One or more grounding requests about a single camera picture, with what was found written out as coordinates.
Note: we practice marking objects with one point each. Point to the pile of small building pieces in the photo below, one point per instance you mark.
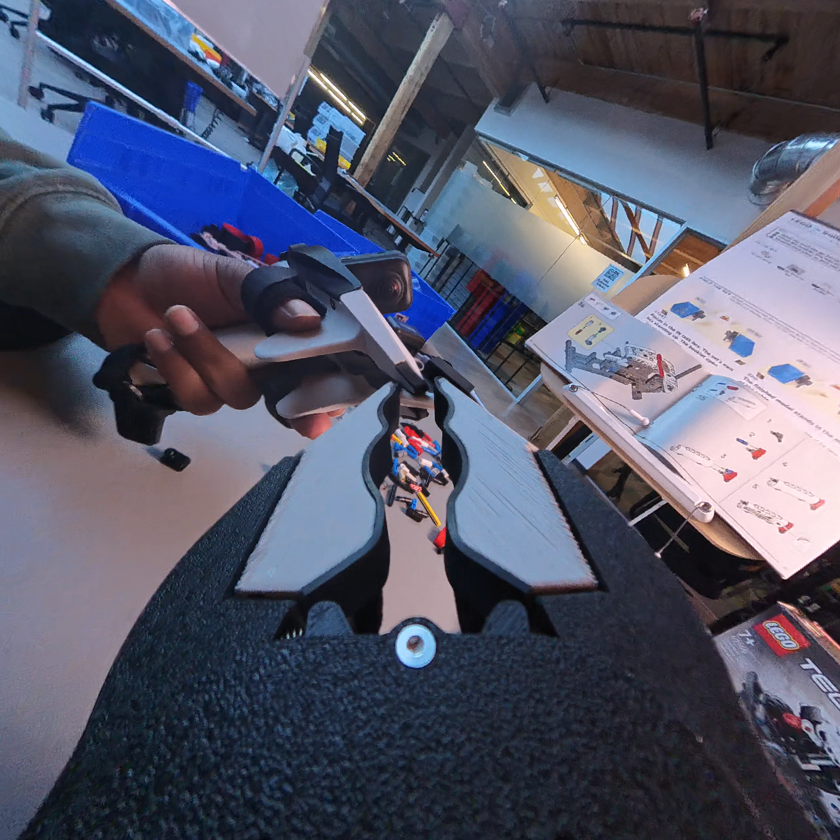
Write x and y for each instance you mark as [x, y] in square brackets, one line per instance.
[413, 453]

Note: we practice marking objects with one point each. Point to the small black pin piece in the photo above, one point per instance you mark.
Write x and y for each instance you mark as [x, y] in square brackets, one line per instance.
[172, 458]

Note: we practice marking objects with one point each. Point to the person's left hand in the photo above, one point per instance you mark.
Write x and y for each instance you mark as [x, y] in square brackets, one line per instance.
[177, 289]

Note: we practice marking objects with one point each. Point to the person's left forearm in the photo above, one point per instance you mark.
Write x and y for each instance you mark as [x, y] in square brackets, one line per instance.
[52, 229]

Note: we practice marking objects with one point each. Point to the stack of coloured crates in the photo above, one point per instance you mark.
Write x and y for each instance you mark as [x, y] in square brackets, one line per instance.
[485, 308]

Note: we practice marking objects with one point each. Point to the grey desk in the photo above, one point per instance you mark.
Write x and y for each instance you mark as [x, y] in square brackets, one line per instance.
[98, 558]

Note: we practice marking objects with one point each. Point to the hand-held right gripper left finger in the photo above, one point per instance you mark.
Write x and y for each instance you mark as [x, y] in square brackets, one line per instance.
[315, 518]

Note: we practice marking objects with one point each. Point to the white book stand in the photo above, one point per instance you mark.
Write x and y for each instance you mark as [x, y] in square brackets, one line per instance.
[640, 453]

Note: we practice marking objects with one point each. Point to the blue paper sign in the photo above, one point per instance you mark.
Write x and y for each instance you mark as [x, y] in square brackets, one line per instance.
[607, 277]

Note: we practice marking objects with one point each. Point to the metal ventilation duct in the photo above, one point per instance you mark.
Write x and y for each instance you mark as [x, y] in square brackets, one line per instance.
[787, 164]

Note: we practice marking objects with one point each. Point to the toy truck set box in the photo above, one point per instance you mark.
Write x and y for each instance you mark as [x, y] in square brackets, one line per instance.
[787, 689]

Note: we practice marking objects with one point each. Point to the wooden support post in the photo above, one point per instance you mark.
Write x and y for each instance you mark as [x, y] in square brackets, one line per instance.
[407, 92]

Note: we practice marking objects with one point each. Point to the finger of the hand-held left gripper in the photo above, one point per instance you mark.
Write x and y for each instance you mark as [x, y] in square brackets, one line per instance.
[380, 334]

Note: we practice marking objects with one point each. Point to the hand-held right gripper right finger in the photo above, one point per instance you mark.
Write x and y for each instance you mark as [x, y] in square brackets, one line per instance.
[518, 518]

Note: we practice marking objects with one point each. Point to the open instruction booklet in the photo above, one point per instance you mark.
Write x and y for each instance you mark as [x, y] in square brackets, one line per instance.
[754, 426]

